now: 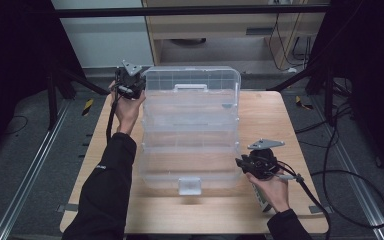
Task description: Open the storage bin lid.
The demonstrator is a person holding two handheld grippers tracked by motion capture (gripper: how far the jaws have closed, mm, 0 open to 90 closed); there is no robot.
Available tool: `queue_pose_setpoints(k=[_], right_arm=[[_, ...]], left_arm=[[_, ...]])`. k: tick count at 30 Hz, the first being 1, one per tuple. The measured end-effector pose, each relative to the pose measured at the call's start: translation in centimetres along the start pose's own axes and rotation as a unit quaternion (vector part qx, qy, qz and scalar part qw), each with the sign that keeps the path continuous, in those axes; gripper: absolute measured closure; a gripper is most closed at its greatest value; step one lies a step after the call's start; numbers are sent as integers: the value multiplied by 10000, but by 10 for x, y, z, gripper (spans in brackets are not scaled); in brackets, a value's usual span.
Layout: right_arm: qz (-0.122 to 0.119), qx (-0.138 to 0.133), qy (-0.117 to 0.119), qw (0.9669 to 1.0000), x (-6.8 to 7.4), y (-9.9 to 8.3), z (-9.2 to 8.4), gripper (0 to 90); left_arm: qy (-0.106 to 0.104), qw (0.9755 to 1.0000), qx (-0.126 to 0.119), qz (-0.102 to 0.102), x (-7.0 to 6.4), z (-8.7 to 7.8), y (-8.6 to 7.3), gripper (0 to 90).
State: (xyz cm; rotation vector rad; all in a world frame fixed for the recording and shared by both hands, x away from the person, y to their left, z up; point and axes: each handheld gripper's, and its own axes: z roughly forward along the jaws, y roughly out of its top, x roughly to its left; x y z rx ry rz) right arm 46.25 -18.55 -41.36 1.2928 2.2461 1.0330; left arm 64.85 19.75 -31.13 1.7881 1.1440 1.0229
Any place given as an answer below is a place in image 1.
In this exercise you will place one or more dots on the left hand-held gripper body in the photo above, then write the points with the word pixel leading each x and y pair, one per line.
pixel 130 83

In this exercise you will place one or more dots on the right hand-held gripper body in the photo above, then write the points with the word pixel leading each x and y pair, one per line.
pixel 263 163

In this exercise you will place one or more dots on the green and white carton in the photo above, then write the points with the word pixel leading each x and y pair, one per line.
pixel 261 200

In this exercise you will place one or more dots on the clear plastic storage box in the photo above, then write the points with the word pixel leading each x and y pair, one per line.
pixel 190 133

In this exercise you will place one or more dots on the person's left hand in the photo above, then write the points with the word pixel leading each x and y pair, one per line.
pixel 128 111

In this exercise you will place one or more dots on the person's right hand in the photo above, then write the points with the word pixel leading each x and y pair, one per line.
pixel 275 191

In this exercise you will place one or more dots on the white cabinet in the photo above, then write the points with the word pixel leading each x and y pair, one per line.
pixel 108 43

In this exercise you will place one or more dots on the yellow black striped tape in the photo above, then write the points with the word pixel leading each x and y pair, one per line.
pixel 87 106
pixel 301 103

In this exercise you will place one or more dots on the grey tape strip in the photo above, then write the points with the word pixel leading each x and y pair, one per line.
pixel 67 207
pixel 320 209

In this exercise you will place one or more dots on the black metal stand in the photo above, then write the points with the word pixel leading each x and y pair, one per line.
pixel 329 96
pixel 51 100

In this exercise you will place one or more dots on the light wooden desk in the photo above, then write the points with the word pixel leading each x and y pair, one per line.
pixel 213 25

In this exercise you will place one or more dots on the dark curtain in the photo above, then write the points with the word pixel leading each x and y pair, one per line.
pixel 10 50
pixel 376 66

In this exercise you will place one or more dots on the black horizontal frame bar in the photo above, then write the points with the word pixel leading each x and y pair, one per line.
pixel 180 11

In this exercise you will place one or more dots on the aluminium floor rail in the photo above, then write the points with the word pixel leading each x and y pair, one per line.
pixel 30 176
pixel 356 190

